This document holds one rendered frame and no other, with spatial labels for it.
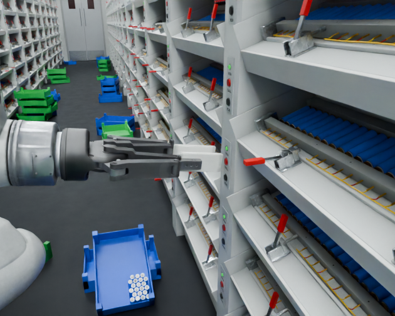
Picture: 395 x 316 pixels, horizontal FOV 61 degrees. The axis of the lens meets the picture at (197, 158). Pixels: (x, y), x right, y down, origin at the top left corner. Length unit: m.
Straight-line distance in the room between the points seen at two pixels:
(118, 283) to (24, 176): 0.96
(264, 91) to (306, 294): 0.41
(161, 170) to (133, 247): 1.00
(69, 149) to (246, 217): 0.47
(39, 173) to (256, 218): 0.49
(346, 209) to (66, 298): 1.18
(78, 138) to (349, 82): 0.35
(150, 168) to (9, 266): 0.58
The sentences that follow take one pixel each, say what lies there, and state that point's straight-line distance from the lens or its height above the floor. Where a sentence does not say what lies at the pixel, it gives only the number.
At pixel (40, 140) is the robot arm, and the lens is 0.48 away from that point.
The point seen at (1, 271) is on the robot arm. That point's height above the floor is 0.43.
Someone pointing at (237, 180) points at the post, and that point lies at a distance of 0.80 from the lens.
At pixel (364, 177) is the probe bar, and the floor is 0.78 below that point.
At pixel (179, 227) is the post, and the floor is 0.05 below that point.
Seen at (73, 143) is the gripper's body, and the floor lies 0.82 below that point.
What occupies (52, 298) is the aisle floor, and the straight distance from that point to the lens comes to 1.49.
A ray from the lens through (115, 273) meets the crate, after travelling 1.42.
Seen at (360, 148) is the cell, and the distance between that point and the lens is 0.58.
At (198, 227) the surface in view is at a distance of 1.42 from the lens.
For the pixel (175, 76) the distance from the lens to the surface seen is 1.40.
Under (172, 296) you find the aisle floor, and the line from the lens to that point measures 1.39.
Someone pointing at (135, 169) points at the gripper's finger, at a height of 0.79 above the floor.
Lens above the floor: 0.97
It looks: 22 degrees down
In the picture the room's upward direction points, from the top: straight up
